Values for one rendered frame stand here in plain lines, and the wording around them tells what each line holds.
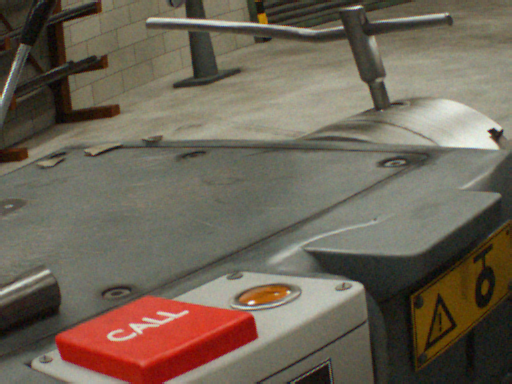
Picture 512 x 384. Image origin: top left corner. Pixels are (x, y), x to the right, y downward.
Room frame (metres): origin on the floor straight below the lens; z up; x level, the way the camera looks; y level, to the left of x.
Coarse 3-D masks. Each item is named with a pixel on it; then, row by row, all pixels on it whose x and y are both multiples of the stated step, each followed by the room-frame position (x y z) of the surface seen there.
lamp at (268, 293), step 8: (256, 288) 0.48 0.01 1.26; (264, 288) 0.48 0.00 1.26; (272, 288) 0.48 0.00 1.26; (280, 288) 0.48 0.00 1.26; (288, 288) 0.48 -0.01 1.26; (248, 296) 0.47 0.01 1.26; (256, 296) 0.47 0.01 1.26; (264, 296) 0.47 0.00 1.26; (272, 296) 0.47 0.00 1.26; (280, 296) 0.47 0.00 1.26
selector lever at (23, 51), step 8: (24, 48) 0.74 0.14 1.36; (16, 56) 0.74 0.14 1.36; (24, 56) 0.74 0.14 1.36; (16, 64) 0.74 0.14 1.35; (16, 72) 0.74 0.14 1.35; (8, 80) 0.74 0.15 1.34; (16, 80) 0.74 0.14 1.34; (8, 88) 0.74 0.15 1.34; (8, 96) 0.74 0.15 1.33; (0, 104) 0.74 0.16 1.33; (8, 104) 0.74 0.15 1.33; (0, 112) 0.73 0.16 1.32; (0, 120) 0.73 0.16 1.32; (0, 128) 0.73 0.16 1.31
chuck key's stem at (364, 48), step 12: (348, 12) 0.92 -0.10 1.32; (360, 12) 0.92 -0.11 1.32; (348, 24) 0.92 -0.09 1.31; (360, 24) 0.92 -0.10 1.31; (348, 36) 0.92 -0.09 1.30; (360, 36) 0.91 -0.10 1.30; (372, 36) 0.92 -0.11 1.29; (360, 48) 0.91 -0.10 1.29; (372, 48) 0.91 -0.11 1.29; (360, 60) 0.92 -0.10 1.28; (372, 60) 0.91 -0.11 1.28; (360, 72) 0.92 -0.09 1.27; (372, 72) 0.91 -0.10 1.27; (384, 72) 0.92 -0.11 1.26; (372, 84) 0.92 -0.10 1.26; (384, 84) 0.92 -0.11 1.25; (372, 96) 0.92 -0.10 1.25; (384, 96) 0.91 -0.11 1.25; (384, 108) 0.91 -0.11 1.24
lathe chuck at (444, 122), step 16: (416, 96) 0.94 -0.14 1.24; (368, 112) 0.91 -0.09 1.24; (384, 112) 0.89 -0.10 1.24; (400, 112) 0.89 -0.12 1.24; (416, 112) 0.89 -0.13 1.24; (432, 112) 0.89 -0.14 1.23; (448, 112) 0.89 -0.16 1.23; (464, 112) 0.89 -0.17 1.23; (416, 128) 0.85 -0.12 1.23; (432, 128) 0.85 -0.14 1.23; (448, 128) 0.86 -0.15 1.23; (464, 128) 0.86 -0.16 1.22; (480, 128) 0.87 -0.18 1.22; (496, 128) 0.87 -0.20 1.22; (448, 144) 0.83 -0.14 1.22; (464, 144) 0.84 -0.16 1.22; (480, 144) 0.84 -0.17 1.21; (496, 144) 0.85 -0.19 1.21
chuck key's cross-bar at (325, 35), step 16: (416, 16) 0.88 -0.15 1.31; (432, 16) 0.86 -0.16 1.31; (448, 16) 0.86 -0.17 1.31; (208, 32) 1.04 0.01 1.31; (224, 32) 1.02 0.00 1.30; (240, 32) 1.01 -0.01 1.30; (256, 32) 0.99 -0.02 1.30; (272, 32) 0.98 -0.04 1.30; (288, 32) 0.97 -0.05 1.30; (304, 32) 0.96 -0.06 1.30; (320, 32) 0.95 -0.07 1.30; (336, 32) 0.93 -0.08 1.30; (368, 32) 0.91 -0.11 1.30; (384, 32) 0.90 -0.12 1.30
